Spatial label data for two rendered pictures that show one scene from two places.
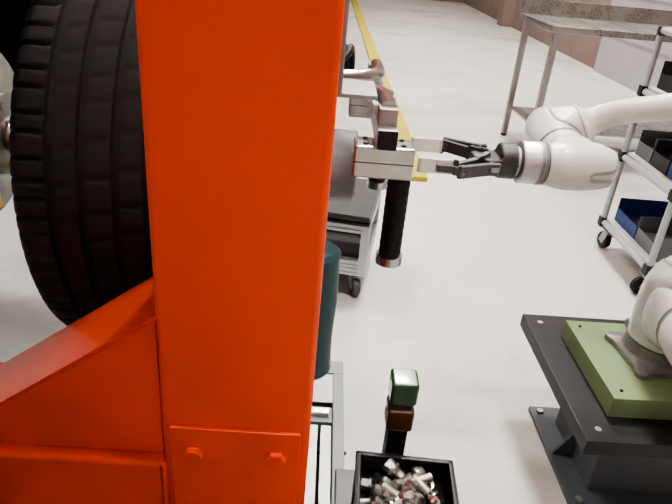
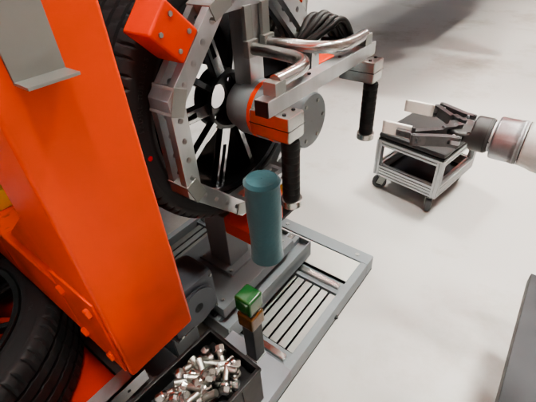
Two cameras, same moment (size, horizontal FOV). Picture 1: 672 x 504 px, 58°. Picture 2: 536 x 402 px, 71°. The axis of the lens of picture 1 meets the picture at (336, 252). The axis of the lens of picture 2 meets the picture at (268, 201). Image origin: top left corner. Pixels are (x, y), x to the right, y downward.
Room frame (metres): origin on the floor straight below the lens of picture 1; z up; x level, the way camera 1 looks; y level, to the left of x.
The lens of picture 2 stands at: (0.39, -0.46, 1.23)
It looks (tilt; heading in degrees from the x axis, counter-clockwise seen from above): 37 degrees down; 42
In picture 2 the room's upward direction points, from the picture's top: 4 degrees counter-clockwise
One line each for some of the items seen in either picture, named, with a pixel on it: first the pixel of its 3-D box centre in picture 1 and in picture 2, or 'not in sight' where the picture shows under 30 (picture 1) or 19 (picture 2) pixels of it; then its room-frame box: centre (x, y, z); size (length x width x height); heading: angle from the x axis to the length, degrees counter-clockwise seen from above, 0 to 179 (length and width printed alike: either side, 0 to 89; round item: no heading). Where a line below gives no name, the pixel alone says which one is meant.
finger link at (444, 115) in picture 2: (463, 150); (448, 118); (1.28, -0.25, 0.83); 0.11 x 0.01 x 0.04; 51
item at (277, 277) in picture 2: not in sight; (238, 266); (1.07, 0.33, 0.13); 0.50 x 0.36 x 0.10; 2
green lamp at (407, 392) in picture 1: (403, 386); (248, 300); (0.71, -0.12, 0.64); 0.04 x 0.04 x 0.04; 2
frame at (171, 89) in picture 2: not in sight; (252, 105); (1.05, 0.15, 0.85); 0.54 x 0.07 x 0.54; 2
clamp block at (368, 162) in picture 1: (382, 157); (276, 121); (0.89, -0.06, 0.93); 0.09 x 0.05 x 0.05; 92
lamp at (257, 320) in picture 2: (399, 412); (250, 316); (0.71, -0.12, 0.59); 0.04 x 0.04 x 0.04; 2
